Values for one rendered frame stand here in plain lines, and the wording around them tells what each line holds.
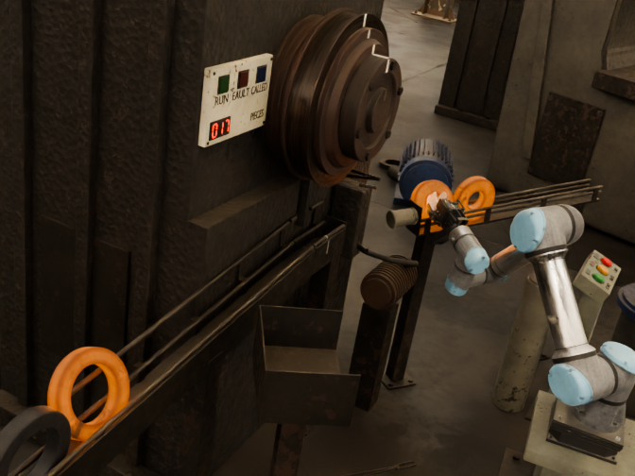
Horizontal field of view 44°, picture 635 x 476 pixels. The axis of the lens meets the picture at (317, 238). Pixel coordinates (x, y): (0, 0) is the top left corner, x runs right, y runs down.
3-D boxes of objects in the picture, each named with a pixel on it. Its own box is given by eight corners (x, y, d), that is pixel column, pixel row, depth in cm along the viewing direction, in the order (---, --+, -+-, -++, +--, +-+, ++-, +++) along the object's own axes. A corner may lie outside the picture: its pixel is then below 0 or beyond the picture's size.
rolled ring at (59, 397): (133, 427, 167) (122, 425, 169) (126, 339, 166) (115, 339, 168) (62, 453, 152) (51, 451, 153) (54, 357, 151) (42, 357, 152)
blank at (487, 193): (454, 178, 267) (460, 182, 264) (492, 173, 273) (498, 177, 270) (449, 219, 274) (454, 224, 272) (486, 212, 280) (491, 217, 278)
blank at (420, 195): (406, 182, 265) (412, 181, 262) (445, 178, 272) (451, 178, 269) (412, 229, 266) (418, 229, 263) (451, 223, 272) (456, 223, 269)
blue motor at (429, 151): (390, 212, 437) (403, 154, 422) (396, 178, 488) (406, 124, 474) (446, 223, 435) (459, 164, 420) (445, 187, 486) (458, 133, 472)
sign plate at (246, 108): (197, 145, 181) (204, 67, 174) (258, 123, 203) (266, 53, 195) (205, 148, 181) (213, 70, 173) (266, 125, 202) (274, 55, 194)
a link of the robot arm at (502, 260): (592, 194, 225) (489, 257, 266) (565, 197, 220) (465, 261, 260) (609, 231, 222) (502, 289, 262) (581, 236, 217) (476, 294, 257)
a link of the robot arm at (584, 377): (624, 395, 211) (569, 198, 219) (585, 408, 203) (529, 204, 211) (590, 398, 221) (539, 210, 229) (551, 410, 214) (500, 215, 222)
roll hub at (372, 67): (331, 168, 205) (348, 61, 193) (375, 144, 228) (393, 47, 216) (350, 175, 203) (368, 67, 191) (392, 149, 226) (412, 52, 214)
